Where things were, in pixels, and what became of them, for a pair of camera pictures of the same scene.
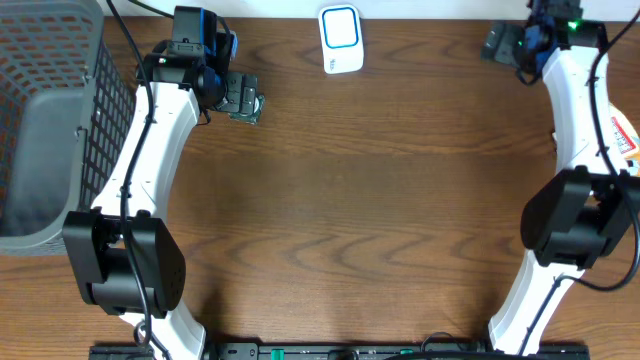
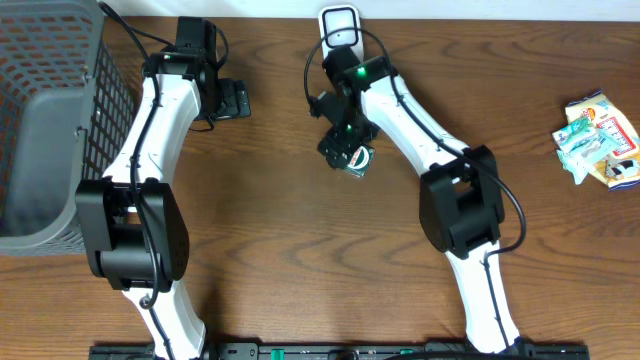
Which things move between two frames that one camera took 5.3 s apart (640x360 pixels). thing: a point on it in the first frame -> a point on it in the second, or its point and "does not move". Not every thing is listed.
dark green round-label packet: (252, 118) -> (360, 161)
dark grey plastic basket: (67, 120) does not move
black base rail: (431, 351) does not move
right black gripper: (498, 48) -> (345, 148)
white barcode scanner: (341, 39) does not move
